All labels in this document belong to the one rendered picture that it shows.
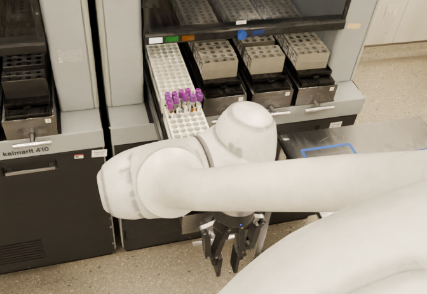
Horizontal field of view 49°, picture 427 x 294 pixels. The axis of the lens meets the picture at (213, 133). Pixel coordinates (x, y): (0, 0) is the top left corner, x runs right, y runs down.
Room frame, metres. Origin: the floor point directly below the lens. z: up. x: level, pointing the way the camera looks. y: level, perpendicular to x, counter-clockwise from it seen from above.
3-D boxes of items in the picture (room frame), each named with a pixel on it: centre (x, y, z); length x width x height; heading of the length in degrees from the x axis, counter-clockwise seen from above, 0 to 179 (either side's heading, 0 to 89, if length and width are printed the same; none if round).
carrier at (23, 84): (0.99, 0.53, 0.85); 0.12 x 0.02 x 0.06; 110
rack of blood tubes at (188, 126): (0.84, 0.05, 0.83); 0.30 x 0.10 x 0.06; 19
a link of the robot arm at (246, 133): (0.55, -0.04, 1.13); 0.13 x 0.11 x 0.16; 118
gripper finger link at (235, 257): (0.56, -0.07, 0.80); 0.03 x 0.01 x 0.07; 19
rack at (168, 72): (1.14, 0.15, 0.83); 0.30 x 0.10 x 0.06; 19
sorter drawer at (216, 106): (1.39, 0.08, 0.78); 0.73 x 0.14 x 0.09; 19
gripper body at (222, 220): (0.55, -0.05, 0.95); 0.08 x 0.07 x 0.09; 109
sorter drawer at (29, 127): (1.21, 0.60, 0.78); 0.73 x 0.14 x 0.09; 19
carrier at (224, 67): (1.17, 0.00, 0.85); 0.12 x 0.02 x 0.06; 110
